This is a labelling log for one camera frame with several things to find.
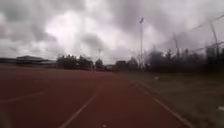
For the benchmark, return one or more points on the distant row of trees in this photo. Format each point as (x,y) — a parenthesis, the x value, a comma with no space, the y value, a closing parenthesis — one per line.
(71,62)

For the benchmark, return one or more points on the tall net fence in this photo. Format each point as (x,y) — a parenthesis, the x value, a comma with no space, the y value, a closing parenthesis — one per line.
(214,36)

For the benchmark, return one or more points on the tall floodlight mast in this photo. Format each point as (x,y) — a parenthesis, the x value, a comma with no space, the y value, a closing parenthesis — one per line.
(141,43)

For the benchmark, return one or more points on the dry grass strip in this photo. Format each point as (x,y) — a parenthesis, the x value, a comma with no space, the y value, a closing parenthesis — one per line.
(193,93)

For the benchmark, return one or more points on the red running track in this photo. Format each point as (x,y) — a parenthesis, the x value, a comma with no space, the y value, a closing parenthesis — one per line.
(110,103)

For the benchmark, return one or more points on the low building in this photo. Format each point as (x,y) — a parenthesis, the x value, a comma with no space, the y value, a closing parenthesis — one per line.
(28,60)

